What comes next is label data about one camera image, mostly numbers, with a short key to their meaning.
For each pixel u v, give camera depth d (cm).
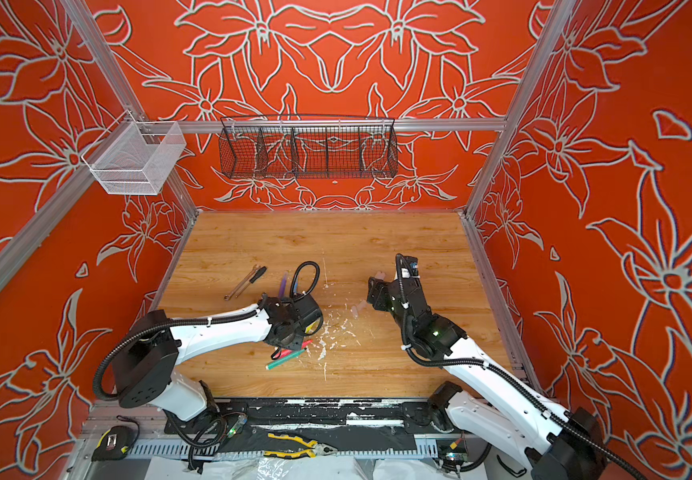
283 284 99
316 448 68
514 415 42
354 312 92
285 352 80
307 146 100
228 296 95
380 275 101
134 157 92
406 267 66
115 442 68
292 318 61
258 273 101
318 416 74
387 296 67
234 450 69
